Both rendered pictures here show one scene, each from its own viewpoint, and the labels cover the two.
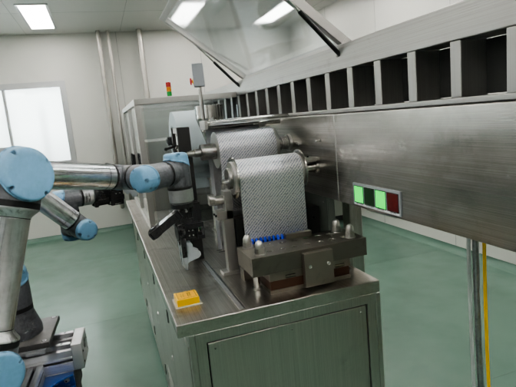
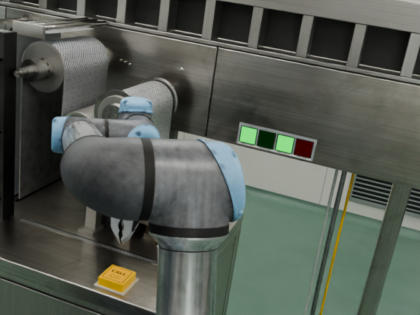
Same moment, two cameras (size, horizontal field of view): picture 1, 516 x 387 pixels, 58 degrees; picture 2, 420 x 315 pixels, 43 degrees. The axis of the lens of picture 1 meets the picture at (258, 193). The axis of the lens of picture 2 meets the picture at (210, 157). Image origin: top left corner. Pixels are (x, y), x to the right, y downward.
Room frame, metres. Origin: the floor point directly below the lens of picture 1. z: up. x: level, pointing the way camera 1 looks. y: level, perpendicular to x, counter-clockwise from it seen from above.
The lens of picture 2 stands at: (0.59, 1.09, 1.67)
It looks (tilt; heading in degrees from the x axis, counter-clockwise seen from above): 20 degrees down; 305
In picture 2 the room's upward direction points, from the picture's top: 8 degrees clockwise
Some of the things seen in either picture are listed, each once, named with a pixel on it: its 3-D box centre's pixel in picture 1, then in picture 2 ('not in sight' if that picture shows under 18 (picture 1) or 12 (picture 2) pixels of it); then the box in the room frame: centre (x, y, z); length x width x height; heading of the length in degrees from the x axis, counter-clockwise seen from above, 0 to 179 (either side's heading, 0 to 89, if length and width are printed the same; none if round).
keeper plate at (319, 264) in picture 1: (318, 267); not in sight; (1.42, -0.17, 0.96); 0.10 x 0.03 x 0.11; 108
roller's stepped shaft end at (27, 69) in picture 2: (193, 153); (22, 72); (1.84, 0.24, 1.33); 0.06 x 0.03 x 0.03; 108
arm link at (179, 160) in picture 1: (176, 171); (135, 123); (1.41, 0.24, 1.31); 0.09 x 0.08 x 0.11; 144
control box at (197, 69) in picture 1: (196, 75); not in sight; (2.16, 0.22, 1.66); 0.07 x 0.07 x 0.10; 5
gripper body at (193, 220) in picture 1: (186, 221); not in sight; (1.42, 0.23, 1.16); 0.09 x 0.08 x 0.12; 108
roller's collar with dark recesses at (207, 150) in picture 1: (207, 151); (36, 69); (1.86, 0.18, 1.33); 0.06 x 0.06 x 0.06; 18
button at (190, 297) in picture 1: (186, 298); (117, 278); (1.41, 0.26, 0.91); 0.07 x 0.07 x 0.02; 18
